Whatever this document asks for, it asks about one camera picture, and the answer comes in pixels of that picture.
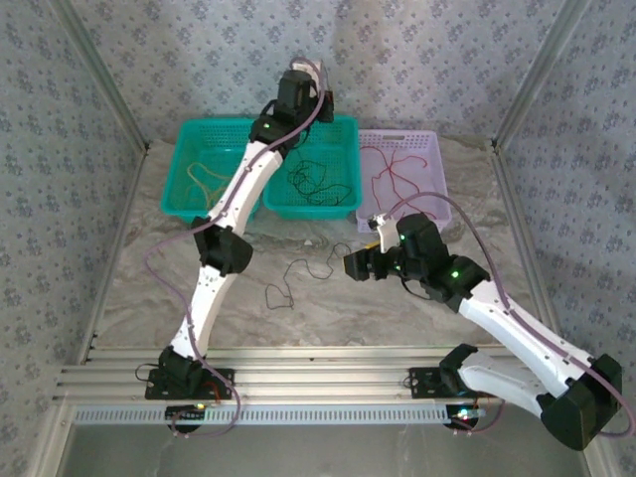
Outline thin red cable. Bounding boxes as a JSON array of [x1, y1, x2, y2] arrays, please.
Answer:
[[371, 148, 439, 221]]

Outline thin yellow cable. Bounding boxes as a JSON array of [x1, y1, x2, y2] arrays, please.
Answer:
[[188, 173, 225, 210]]

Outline teal mesh plastic basket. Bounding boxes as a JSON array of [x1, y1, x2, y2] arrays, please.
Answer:
[[262, 116, 362, 224], [159, 117, 269, 224]]

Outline lavender perforated plastic basket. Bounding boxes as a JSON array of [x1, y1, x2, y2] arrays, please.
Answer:
[[355, 129, 453, 234]]

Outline black controller board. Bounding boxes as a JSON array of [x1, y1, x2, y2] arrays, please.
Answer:
[[446, 404, 487, 432], [165, 402, 210, 432]]

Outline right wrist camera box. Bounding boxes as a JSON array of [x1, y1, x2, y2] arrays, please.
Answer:
[[367, 212, 399, 253]]

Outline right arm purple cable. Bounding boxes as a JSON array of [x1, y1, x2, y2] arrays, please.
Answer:
[[385, 192, 636, 439]]

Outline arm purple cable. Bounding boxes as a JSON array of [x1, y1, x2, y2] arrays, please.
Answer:
[[142, 57, 330, 392], [385, 192, 636, 439]]

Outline aluminium side rail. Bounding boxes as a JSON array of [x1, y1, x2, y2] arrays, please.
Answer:
[[77, 142, 151, 367], [489, 140, 596, 359]]

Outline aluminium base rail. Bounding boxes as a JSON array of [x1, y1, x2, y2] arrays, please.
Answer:
[[57, 345, 595, 403]]

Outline white slotted cable duct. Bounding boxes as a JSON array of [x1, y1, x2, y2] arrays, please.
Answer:
[[73, 404, 478, 427]]

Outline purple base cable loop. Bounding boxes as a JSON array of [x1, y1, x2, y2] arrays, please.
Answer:
[[452, 392, 509, 439], [170, 386, 241, 440]]

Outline aluminium corner post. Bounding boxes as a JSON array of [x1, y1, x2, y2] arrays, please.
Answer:
[[49, 0, 151, 151], [491, 0, 592, 150]]

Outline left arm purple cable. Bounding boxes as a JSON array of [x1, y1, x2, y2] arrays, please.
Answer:
[[142, 57, 330, 392]]

